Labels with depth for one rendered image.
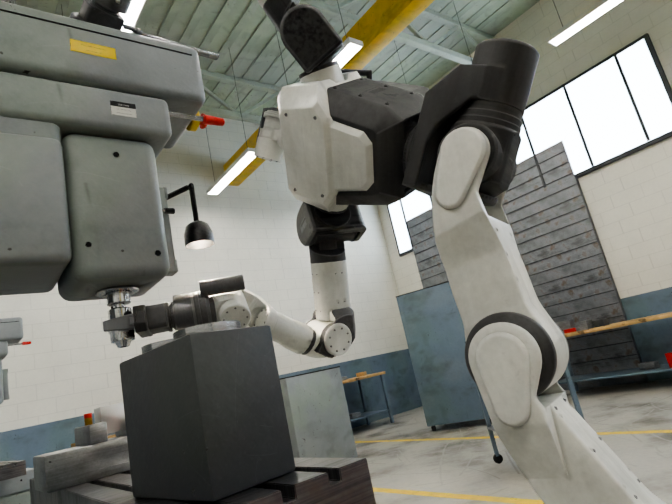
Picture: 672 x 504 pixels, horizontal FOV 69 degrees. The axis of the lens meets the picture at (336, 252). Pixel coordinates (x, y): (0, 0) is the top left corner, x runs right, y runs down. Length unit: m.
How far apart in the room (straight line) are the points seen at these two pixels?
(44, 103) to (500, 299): 0.93
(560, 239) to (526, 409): 7.87
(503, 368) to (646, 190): 7.53
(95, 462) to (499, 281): 0.88
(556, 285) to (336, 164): 7.83
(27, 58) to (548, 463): 1.18
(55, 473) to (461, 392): 6.10
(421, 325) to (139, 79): 6.15
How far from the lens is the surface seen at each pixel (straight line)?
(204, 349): 0.61
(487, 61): 0.95
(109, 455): 1.21
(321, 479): 0.61
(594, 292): 8.46
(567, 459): 0.88
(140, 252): 1.08
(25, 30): 1.23
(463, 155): 0.87
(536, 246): 8.84
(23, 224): 1.04
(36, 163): 1.09
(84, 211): 1.08
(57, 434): 7.64
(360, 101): 0.98
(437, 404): 7.07
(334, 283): 1.19
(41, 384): 7.67
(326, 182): 1.02
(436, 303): 6.94
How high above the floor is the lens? 1.05
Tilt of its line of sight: 13 degrees up
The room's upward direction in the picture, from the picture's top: 12 degrees counter-clockwise
